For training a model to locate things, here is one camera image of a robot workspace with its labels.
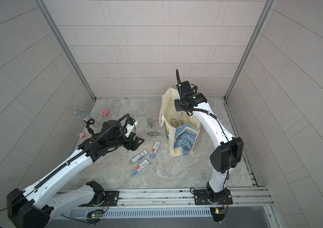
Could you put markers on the compass set red label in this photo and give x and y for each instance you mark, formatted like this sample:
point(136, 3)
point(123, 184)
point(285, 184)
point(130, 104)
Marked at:
point(154, 150)

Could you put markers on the compass set lower grey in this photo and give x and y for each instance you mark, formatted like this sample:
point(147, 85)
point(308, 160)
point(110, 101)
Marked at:
point(138, 157)

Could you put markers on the pink pig toy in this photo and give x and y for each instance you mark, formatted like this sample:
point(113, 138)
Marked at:
point(106, 112)

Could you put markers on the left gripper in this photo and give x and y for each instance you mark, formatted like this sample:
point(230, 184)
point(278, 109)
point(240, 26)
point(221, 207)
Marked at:
point(135, 146)

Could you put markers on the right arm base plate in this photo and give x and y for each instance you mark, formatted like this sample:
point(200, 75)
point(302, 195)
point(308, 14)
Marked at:
point(201, 196)

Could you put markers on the green compass set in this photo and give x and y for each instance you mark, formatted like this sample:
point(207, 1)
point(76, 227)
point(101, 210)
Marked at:
point(150, 123)
point(154, 134)

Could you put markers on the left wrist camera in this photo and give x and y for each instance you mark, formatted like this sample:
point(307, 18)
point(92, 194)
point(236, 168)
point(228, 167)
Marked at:
point(130, 124)

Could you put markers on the pink eraser block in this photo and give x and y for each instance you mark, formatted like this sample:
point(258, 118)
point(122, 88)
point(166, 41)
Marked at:
point(82, 135)

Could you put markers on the left circuit board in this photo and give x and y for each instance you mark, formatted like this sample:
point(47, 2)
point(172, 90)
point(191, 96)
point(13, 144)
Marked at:
point(94, 217)

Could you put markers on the circuit board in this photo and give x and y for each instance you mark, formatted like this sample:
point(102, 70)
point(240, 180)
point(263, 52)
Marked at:
point(94, 217)
point(218, 214)

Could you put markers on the compass set red bottom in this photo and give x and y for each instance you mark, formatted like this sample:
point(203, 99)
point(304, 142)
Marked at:
point(139, 167)

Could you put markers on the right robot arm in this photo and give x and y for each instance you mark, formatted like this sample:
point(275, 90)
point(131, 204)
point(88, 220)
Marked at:
point(228, 149)

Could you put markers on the right circuit board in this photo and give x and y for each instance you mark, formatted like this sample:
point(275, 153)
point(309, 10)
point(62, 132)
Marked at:
point(218, 214)

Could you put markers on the cream canvas tote bag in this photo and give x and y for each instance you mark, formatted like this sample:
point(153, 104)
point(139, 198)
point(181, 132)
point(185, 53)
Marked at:
point(181, 140)

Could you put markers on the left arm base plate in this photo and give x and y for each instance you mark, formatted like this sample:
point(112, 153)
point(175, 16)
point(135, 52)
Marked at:
point(113, 198)

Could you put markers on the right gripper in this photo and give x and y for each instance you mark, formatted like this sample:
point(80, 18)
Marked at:
point(179, 107)

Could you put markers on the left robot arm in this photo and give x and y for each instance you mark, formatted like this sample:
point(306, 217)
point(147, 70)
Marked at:
point(37, 204)

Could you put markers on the aluminium front rail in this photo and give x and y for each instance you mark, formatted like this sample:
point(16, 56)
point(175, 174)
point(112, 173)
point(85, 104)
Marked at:
point(252, 207)

